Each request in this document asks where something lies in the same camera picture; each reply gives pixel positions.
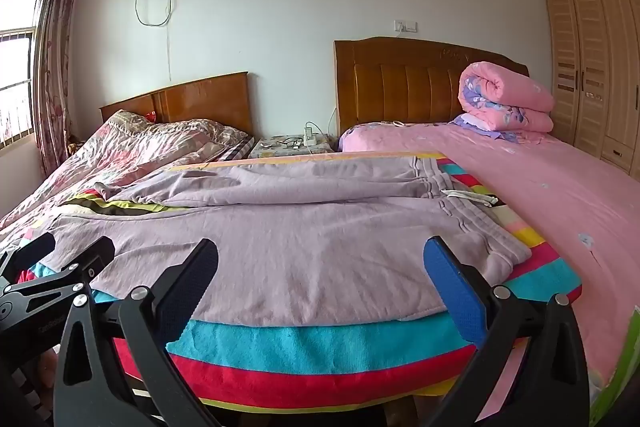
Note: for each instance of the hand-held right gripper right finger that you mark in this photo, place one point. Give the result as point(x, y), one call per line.
point(452, 293)

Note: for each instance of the barred window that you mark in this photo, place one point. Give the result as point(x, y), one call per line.
point(17, 72)

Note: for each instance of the low wooden headboard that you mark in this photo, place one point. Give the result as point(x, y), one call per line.
point(200, 99)

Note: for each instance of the nightstand with floral cover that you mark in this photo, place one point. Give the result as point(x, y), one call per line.
point(280, 148)

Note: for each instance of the floral patterned quilt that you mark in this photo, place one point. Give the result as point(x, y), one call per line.
point(130, 152)

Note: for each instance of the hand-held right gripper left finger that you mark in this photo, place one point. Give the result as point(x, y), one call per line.
point(192, 288)

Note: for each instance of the tall wooden headboard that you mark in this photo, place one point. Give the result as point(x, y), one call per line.
point(400, 82)

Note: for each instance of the rolled pink quilt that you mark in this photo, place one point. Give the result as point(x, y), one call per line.
point(510, 92)

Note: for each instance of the light wooden wardrobe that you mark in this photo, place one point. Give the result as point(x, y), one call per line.
point(595, 67)

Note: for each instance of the pink floral curtain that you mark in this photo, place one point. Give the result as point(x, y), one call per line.
point(57, 57)

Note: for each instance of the striped colourful blanket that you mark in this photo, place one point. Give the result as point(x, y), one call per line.
point(300, 349)

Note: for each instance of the white charger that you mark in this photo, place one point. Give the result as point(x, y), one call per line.
point(310, 136)

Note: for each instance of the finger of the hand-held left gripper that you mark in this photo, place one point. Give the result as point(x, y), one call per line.
point(30, 253)
point(95, 257)

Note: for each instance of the pink bed sheet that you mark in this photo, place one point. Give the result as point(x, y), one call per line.
point(550, 187)

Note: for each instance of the lilac pants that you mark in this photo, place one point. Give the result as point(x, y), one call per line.
point(300, 247)

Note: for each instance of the folded purple cloth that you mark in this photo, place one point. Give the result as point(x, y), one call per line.
point(495, 133)

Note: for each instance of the green white cardboard box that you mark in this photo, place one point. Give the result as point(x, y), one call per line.
point(622, 367)

